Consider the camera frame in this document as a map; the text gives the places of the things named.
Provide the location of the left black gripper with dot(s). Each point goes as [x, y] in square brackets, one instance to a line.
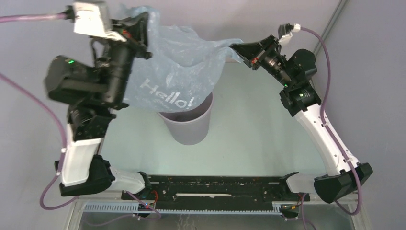
[135, 29]

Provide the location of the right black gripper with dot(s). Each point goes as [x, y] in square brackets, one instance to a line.
[249, 50]

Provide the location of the blue plastic trash bag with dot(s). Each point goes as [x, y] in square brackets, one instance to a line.
[183, 70]

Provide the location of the grey plastic trash bin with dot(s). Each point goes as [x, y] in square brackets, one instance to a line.
[190, 127]

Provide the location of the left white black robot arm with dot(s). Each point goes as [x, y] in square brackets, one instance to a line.
[91, 94]

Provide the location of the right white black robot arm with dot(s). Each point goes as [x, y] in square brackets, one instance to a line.
[344, 172]

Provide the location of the small electronics board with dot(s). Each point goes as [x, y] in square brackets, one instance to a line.
[147, 207]

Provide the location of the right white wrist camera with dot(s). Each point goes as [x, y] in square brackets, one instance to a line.
[285, 32]

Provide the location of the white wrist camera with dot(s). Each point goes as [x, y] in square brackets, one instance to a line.
[90, 17]
[285, 32]

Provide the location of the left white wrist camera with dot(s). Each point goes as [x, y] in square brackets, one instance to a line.
[90, 17]

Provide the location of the right aluminium frame post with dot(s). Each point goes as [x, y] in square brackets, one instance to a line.
[333, 19]

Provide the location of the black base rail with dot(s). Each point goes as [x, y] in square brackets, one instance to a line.
[217, 193]

